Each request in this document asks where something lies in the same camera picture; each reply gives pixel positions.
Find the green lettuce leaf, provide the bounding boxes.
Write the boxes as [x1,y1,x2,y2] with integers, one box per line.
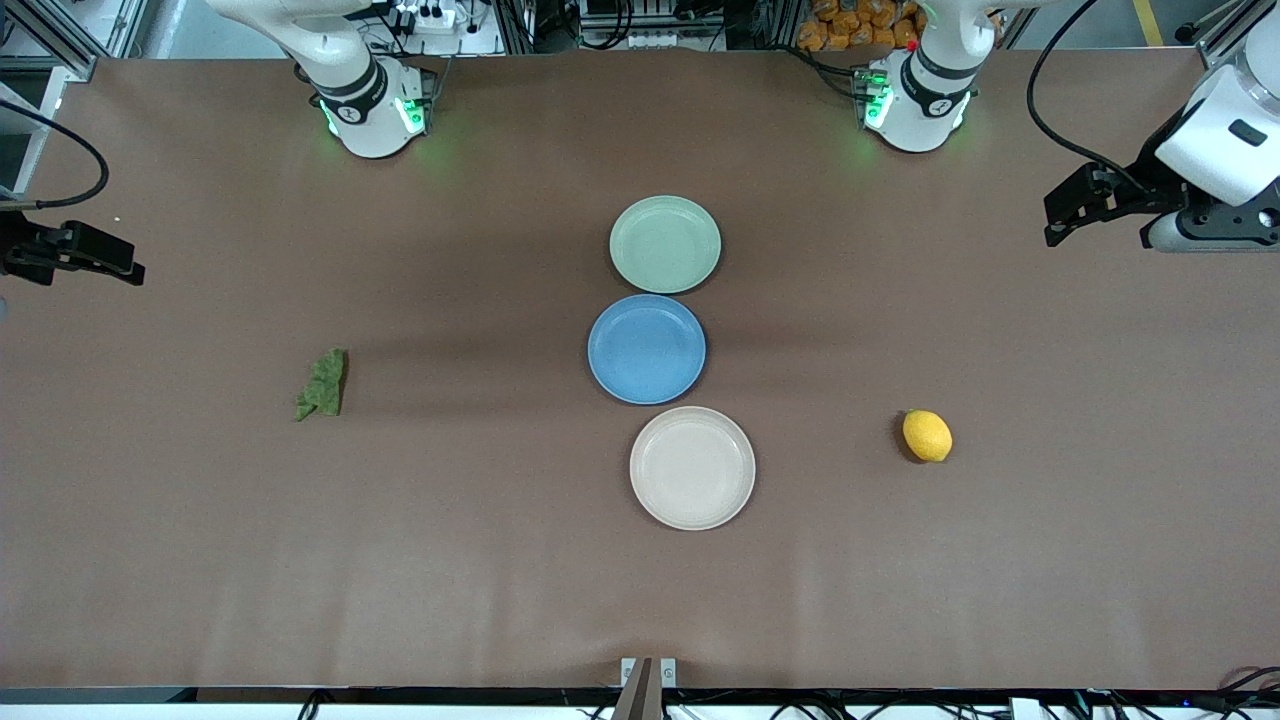
[295,347,349,422]

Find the yellow lemon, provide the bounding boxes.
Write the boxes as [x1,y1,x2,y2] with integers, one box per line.
[902,409,954,464]

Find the bag of orange items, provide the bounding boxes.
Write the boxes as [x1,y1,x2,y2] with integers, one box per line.
[797,0,923,53]

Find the white power strip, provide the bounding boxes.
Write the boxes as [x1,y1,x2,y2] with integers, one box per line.
[393,3,459,32]

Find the green round plate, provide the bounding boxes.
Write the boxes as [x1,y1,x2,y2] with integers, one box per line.
[608,195,722,296]

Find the blue round plate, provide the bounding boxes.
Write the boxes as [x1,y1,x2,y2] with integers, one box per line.
[587,294,708,406]

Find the dark equipment rack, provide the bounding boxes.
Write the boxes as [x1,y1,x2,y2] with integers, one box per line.
[498,0,801,54]

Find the beige round plate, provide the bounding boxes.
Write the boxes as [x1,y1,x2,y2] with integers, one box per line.
[629,406,757,531]

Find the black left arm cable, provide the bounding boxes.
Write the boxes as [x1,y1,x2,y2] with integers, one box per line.
[1026,0,1151,196]

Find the aluminium frame profile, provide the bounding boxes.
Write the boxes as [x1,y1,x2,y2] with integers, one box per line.
[1175,0,1256,63]
[0,0,151,83]

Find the black base cable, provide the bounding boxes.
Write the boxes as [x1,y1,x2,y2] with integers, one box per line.
[795,45,867,101]

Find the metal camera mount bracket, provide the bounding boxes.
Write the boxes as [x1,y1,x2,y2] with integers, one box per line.
[620,657,678,720]

